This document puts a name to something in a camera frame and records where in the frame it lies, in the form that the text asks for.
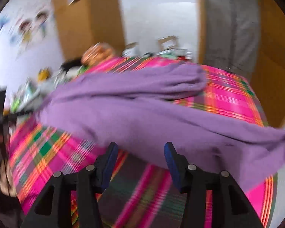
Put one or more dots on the wooden door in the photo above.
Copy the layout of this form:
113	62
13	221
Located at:
247	37

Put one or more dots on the pink plaid tablecloth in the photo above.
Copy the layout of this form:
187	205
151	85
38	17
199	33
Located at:
139	194

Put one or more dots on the purple garment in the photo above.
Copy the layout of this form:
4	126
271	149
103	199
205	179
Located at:
136	110

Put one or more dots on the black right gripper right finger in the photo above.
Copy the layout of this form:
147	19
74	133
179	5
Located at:
230	206

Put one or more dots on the cartoon couple wall sticker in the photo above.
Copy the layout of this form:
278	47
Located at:
26	27

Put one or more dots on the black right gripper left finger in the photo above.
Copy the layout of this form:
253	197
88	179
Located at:
52	207

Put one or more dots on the wooden wardrobe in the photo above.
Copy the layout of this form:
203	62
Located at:
83	23

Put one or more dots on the brown cardboard parcel box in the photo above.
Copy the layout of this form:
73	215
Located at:
168	42

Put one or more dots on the yellow bag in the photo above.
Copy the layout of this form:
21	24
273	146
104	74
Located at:
44	74

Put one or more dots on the white open box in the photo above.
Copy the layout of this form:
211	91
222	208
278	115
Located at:
131	50

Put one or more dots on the black cloth bundle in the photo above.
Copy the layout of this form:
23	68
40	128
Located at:
66	66

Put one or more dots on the bag of oranges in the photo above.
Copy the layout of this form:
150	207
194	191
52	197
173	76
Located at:
97	53

